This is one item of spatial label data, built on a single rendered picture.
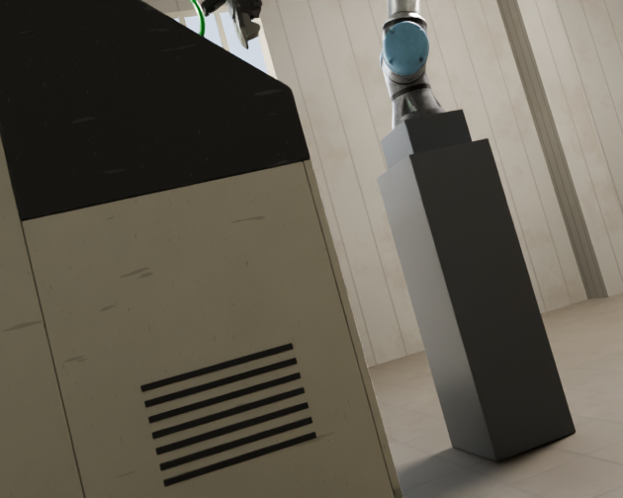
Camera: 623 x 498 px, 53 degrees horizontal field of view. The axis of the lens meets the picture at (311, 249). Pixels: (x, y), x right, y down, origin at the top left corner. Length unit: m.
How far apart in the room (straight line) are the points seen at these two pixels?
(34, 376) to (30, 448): 0.13
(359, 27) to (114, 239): 3.54
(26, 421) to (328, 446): 0.57
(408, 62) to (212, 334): 0.85
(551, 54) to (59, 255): 4.16
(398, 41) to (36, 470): 1.25
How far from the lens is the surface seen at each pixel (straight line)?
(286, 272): 1.26
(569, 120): 4.83
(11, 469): 1.29
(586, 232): 4.71
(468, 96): 4.72
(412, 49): 1.66
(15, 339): 1.27
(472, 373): 1.63
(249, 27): 1.78
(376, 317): 4.07
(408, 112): 1.76
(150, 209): 1.26
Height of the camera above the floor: 0.50
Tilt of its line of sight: 5 degrees up
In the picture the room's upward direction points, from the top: 15 degrees counter-clockwise
